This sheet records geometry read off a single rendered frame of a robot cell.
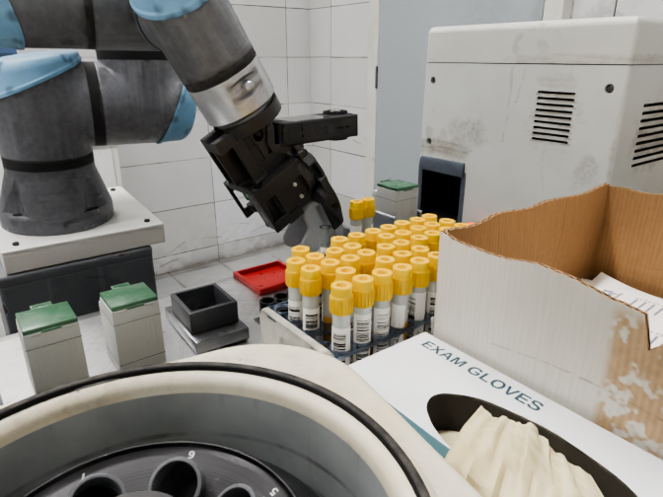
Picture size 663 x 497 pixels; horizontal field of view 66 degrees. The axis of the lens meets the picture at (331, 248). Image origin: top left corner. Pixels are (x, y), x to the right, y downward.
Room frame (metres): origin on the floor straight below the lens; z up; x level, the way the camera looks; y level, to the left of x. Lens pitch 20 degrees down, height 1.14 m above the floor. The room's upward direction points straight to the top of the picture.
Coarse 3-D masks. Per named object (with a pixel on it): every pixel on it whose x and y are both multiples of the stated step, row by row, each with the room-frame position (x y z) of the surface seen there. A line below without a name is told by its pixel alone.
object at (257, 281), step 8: (264, 264) 0.62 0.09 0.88; (272, 264) 0.63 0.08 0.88; (280, 264) 0.63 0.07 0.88; (240, 272) 0.60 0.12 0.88; (248, 272) 0.61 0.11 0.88; (256, 272) 0.61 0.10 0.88; (264, 272) 0.61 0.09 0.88; (272, 272) 0.61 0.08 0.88; (280, 272) 0.61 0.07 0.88; (240, 280) 0.58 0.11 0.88; (248, 280) 0.57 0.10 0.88; (256, 280) 0.58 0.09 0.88; (264, 280) 0.58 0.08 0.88; (272, 280) 0.58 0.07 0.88; (280, 280) 0.58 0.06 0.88; (256, 288) 0.55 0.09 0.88; (264, 288) 0.55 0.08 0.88; (272, 288) 0.55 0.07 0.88; (280, 288) 0.56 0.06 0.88
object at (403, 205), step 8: (376, 192) 0.66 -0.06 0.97; (384, 192) 0.65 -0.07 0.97; (392, 192) 0.64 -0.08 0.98; (400, 192) 0.63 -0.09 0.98; (408, 192) 0.64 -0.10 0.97; (416, 192) 0.65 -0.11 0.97; (376, 200) 0.66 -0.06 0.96; (384, 200) 0.65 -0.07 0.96; (392, 200) 0.64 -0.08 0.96; (400, 200) 0.63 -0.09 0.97; (408, 200) 0.64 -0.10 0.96; (416, 200) 0.65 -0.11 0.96; (376, 208) 0.66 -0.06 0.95; (384, 208) 0.65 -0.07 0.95; (392, 208) 0.64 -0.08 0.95; (400, 208) 0.64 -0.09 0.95; (408, 208) 0.65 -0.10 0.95; (416, 208) 0.65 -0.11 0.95; (400, 216) 0.64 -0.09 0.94; (408, 216) 0.65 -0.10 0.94; (416, 216) 0.65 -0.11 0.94
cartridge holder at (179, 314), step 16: (192, 288) 0.49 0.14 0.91; (208, 288) 0.49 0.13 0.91; (176, 304) 0.46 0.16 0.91; (192, 304) 0.48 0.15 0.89; (208, 304) 0.49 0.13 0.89; (224, 304) 0.45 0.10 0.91; (176, 320) 0.46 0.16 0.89; (192, 320) 0.43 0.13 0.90; (208, 320) 0.44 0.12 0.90; (224, 320) 0.45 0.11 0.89; (240, 320) 0.46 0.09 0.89; (192, 336) 0.43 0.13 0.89; (208, 336) 0.43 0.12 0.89; (224, 336) 0.43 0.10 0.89; (240, 336) 0.44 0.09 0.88
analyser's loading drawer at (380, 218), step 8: (376, 216) 0.65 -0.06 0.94; (384, 216) 0.64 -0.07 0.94; (392, 216) 0.63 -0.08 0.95; (440, 216) 0.73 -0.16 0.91; (448, 216) 0.73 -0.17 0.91; (456, 216) 0.73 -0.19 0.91; (376, 224) 0.65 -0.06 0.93; (384, 224) 0.64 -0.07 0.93; (392, 224) 0.63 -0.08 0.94; (344, 232) 0.62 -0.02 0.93
